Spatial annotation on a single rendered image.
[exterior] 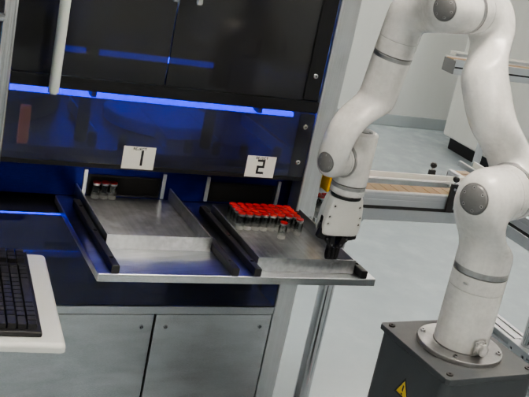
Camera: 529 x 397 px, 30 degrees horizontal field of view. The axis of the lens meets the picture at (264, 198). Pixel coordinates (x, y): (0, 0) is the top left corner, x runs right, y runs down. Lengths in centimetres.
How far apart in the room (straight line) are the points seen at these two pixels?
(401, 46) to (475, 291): 56
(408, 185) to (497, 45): 100
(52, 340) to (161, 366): 83
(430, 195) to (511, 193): 105
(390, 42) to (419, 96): 621
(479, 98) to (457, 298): 43
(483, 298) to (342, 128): 48
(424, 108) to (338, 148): 628
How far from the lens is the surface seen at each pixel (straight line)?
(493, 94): 209
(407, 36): 221
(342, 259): 248
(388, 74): 223
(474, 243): 210
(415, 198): 305
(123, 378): 280
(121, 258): 226
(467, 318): 216
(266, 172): 266
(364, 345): 419
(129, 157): 252
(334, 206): 234
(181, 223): 253
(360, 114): 223
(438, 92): 852
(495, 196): 202
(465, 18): 206
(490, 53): 213
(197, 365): 285
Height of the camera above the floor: 175
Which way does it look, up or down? 18 degrees down
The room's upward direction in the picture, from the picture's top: 12 degrees clockwise
